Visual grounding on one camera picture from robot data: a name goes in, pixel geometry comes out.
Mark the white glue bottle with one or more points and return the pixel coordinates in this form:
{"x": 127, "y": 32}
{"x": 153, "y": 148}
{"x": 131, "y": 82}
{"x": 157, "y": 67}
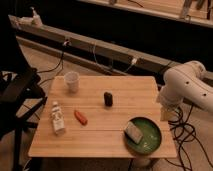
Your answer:
{"x": 57, "y": 119}

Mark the orange carrot toy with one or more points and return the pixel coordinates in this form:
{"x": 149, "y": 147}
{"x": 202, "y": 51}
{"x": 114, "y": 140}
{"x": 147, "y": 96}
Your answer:
{"x": 83, "y": 120}

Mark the wooden table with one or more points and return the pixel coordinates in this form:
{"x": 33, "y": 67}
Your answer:
{"x": 102, "y": 136}

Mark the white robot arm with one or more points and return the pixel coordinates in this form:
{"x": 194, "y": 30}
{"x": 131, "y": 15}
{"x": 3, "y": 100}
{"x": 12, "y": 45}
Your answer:
{"x": 184, "y": 81}

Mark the white soap dispenser bottle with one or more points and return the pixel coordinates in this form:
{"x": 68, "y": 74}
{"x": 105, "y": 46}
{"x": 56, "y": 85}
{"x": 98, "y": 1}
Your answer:
{"x": 36, "y": 18}

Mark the black chair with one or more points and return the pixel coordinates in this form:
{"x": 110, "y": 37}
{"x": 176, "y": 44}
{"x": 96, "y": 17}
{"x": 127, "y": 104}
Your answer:
{"x": 23, "y": 86}

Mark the black eraser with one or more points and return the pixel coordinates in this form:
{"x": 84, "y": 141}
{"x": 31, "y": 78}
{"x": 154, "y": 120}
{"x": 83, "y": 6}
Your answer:
{"x": 108, "y": 99}

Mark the white plastic cup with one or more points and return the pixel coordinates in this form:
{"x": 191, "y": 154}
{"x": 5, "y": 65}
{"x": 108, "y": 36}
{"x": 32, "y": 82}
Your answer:
{"x": 72, "y": 81}

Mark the grey sponge block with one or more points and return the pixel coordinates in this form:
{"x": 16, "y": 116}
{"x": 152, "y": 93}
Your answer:
{"x": 133, "y": 132}

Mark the green plate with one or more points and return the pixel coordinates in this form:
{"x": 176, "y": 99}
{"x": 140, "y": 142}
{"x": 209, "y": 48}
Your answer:
{"x": 151, "y": 139}

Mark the grey metal rail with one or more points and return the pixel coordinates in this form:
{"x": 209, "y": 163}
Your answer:
{"x": 155, "y": 42}

